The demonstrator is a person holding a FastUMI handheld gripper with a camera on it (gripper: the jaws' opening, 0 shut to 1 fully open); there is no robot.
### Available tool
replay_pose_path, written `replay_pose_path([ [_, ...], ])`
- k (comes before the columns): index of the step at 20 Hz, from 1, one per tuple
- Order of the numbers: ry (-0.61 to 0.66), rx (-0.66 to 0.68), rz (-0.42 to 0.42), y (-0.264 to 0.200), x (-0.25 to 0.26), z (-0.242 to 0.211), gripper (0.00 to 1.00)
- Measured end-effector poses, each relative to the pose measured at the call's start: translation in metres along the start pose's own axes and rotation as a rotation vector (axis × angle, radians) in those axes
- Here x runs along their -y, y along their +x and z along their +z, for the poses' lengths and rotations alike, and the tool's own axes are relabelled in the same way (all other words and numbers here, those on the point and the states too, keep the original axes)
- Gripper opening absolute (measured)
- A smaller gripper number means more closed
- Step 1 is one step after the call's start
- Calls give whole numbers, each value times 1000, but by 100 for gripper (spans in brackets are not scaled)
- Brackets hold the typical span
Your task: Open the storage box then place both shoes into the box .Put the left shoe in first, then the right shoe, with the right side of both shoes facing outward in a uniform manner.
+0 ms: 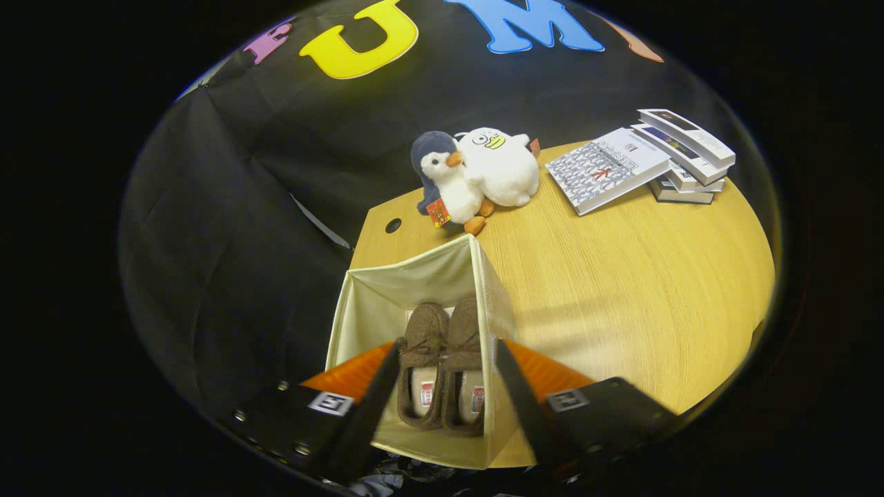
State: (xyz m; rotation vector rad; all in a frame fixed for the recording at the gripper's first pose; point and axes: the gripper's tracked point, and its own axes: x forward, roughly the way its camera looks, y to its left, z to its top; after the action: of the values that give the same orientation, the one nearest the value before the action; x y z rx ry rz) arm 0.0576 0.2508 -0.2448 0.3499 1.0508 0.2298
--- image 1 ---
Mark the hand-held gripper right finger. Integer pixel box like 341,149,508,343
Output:
493,338,681,484

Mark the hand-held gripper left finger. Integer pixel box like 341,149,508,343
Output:
215,337,405,487

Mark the brown fuzzy shoe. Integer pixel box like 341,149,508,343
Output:
396,302,450,430
441,297,486,438

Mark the beige fabric storage box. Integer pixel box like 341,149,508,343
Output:
325,233,520,471

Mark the penguin plush toy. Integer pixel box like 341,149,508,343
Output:
410,131,495,236

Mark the white duck plush toy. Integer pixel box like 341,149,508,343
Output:
456,127,541,208

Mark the grey patterned book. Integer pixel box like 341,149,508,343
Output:
545,128,671,217

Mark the dark grey book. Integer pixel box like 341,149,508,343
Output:
648,179,715,205

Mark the white thick book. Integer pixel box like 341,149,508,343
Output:
662,168,726,193

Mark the white book with dark cover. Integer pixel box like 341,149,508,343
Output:
629,123,730,186

